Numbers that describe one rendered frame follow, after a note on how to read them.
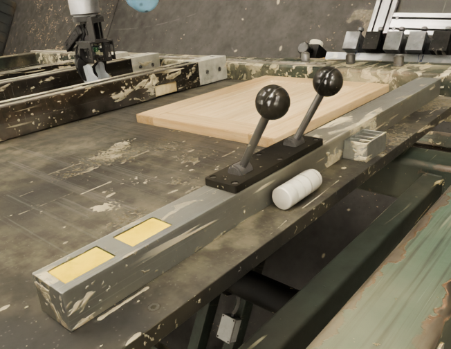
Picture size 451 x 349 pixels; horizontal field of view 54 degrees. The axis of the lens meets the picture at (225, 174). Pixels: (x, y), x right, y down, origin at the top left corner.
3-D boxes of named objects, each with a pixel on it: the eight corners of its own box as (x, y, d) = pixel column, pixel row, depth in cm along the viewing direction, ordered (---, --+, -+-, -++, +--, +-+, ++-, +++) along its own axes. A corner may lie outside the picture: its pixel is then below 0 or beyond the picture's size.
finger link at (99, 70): (108, 97, 122) (102, 63, 119) (95, 95, 126) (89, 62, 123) (117, 95, 124) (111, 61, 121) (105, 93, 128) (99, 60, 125)
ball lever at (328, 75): (308, 153, 64) (353, 74, 56) (293, 161, 62) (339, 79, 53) (288, 137, 66) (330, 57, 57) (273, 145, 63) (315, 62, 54)
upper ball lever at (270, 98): (257, 181, 56) (302, 94, 47) (238, 192, 53) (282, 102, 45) (236, 163, 57) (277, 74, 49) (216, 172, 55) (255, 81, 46)
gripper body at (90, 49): (93, 66, 115) (84, 16, 111) (75, 64, 121) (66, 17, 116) (117, 61, 120) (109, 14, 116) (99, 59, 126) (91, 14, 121)
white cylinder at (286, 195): (291, 212, 54) (324, 190, 60) (290, 190, 53) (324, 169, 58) (271, 207, 56) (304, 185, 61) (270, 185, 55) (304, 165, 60)
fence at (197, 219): (439, 95, 102) (441, 78, 101) (70, 333, 37) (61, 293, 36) (417, 93, 105) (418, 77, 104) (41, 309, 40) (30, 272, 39)
